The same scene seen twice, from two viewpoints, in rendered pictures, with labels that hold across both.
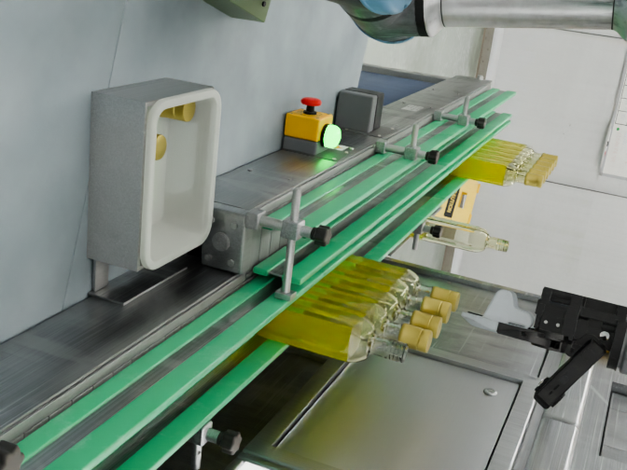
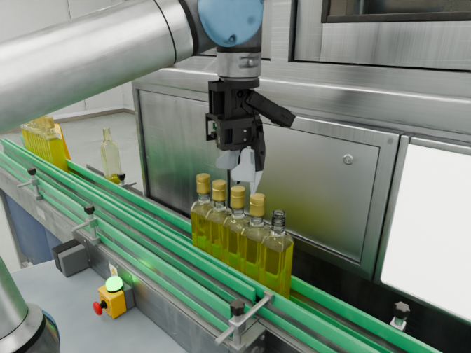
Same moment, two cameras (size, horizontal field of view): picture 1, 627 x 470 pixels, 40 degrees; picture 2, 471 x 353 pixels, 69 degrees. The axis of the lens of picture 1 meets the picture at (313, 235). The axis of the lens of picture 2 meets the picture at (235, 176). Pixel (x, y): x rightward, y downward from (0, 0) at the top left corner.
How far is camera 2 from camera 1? 74 cm
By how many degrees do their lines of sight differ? 26
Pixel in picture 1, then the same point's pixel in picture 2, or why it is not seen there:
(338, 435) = (330, 225)
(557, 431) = (265, 90)
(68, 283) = not seen: outside the picture
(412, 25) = (43, 335)
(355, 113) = (76, 260)
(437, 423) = (291, 166)
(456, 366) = not seen: hidden behind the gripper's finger
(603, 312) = (225, 101)
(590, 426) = not seen: hidden behind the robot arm
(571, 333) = (249, 120)
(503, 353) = (196, 123)
